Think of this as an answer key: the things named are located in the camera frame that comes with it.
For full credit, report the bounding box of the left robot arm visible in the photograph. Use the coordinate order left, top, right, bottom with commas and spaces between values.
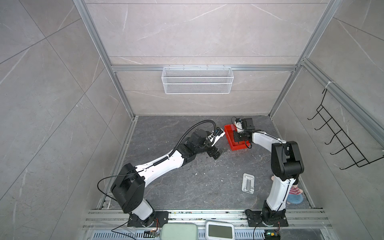
111, 127, 225, 227

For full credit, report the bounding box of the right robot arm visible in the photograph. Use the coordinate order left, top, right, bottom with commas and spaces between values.
234, 131, 305, 226

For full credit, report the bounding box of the red plastic bin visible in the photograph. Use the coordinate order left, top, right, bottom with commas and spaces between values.
224, 124, 251, 151

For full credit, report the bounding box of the clear plastic holder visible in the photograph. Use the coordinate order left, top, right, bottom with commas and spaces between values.
242, 173, 255, 194

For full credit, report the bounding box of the small plush doll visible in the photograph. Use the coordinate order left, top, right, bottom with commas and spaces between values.
267, 176, 304, 211

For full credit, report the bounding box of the white display device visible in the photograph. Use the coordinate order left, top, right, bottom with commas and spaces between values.
205, 221, 236, 240

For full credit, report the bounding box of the pale green box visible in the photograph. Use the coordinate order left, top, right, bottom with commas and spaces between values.
160, 223, 199, 240

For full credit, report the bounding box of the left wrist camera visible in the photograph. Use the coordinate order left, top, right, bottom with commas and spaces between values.
208, 127, 225, 147

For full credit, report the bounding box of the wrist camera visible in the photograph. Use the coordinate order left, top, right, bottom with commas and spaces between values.
234, 118, 256, 133
208, 127, 225, 147

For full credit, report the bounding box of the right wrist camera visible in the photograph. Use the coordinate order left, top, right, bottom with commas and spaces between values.
234, 118, 256, 133

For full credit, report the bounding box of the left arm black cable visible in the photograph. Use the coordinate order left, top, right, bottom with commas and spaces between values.
170, 119, 217, 157

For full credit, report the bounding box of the white wire mesh basket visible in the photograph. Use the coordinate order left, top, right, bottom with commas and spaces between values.
162, 67, 234, 95

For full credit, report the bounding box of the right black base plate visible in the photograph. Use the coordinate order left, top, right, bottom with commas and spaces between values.
244, 208, 289, 227

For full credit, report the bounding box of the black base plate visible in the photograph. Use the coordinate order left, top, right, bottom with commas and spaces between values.
127, 211, 169, 228
244, 208, 289, 227

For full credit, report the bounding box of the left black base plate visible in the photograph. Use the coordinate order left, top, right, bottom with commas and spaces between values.
127, 211, 169, 228

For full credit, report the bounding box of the black wire hook rack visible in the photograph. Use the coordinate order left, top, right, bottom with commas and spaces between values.
307, 89, 384, 170

